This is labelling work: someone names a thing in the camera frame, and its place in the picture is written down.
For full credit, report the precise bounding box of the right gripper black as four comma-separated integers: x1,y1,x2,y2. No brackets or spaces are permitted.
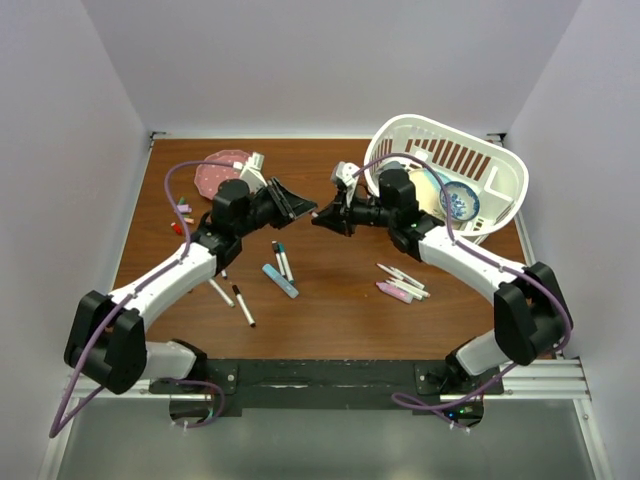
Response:
315,188,397,241

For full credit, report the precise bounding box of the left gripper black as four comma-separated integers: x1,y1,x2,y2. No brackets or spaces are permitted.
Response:
232,173,312,236

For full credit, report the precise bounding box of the black cap whiteboard marker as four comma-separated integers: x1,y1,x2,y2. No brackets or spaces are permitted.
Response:
271,241,286,278

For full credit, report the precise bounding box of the light blue highlighter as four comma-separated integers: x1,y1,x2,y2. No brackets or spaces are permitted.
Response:
262,264,299,299

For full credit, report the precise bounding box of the purple pink highlighter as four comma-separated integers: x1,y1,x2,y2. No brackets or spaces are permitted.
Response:
376,282,414,304

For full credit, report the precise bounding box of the peach cap acrylic marker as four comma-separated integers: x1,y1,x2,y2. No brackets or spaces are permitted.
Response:
377,263,426,290

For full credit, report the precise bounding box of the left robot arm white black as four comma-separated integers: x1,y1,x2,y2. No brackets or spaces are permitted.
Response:
64,178,317,394

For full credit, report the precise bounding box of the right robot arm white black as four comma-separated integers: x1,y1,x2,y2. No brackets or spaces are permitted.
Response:
312,162,572,393

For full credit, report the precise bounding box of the grey blue mug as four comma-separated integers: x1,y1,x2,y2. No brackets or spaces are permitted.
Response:
380,160,406,173

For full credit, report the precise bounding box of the pink polka dot plate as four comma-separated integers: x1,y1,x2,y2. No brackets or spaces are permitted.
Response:
194,150,250,200

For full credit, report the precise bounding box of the grey marker near right gripper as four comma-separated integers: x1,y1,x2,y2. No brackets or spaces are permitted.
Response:
395,283,430,301

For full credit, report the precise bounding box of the pale yellow blue plate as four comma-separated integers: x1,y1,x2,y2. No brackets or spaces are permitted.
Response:
409,169,446,220

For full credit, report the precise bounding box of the black cap marker lower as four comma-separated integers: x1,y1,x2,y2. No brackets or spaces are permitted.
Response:
232,284,256,328

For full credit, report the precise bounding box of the mint cap acrylic marker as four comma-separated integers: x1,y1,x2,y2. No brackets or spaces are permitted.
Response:
208,278,235,308

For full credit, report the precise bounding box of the blue patterned bowl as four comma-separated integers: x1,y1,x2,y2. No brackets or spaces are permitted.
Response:
439,181,480,222

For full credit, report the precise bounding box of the white plastic basket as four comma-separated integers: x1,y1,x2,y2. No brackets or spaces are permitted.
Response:
364,114,529,244

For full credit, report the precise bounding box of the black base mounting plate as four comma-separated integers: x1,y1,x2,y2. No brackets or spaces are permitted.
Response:
149,357,505,419

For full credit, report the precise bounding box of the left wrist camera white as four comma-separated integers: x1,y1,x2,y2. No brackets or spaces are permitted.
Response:
233,152,267,193

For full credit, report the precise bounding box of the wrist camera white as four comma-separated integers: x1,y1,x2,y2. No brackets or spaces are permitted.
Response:
331,161,359,204
233,152,267,193

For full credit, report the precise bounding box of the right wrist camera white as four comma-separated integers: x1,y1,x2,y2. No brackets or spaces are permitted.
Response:
331,161,359,204

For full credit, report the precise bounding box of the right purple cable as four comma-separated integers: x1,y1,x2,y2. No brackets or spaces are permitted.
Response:
349,152,574,426

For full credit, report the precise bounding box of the purple cable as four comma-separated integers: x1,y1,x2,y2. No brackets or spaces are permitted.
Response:
48,158,251,440
349,152,574,426

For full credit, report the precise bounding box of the aluminium frame rail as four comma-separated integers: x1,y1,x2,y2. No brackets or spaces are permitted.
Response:
71,359,591,400

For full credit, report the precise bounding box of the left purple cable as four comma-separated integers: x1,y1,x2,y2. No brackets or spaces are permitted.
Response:
48,158,251,440

